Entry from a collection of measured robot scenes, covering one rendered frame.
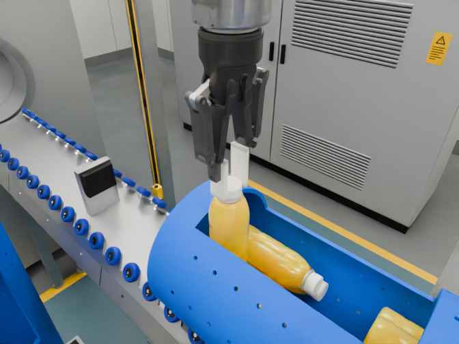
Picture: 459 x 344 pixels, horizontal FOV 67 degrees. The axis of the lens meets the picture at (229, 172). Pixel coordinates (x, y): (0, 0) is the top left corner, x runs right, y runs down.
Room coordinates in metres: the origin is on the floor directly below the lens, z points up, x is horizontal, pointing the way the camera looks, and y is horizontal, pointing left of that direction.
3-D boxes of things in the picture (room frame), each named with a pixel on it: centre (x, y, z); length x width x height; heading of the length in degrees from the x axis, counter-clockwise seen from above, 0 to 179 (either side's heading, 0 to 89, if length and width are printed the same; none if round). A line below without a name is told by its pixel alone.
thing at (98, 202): (0.79, 0.37, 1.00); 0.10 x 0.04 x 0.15; 138
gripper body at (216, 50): (0.42, 0.00, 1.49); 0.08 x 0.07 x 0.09; 138
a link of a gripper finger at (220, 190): (0.40, 0.02, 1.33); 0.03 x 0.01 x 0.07; 48
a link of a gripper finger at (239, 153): (0.43, -0.01, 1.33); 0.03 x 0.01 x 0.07; 48
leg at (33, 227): (1.21, 0.94, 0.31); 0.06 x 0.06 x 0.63; 48
